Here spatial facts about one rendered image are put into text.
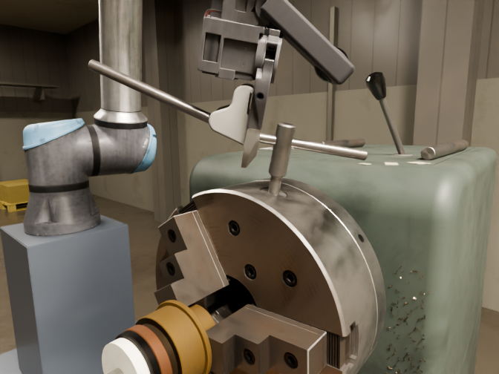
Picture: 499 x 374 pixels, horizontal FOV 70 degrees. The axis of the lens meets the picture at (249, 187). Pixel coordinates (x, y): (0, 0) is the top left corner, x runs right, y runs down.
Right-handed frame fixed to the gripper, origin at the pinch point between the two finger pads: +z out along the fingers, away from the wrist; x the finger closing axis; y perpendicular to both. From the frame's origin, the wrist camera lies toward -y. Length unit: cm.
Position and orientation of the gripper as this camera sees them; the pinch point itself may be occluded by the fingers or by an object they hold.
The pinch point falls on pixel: (252, 154)
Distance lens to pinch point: 43.0
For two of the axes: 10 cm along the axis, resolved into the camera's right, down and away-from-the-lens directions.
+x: -0.5, 3.1, -9.5
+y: -9.8, -1.8, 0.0
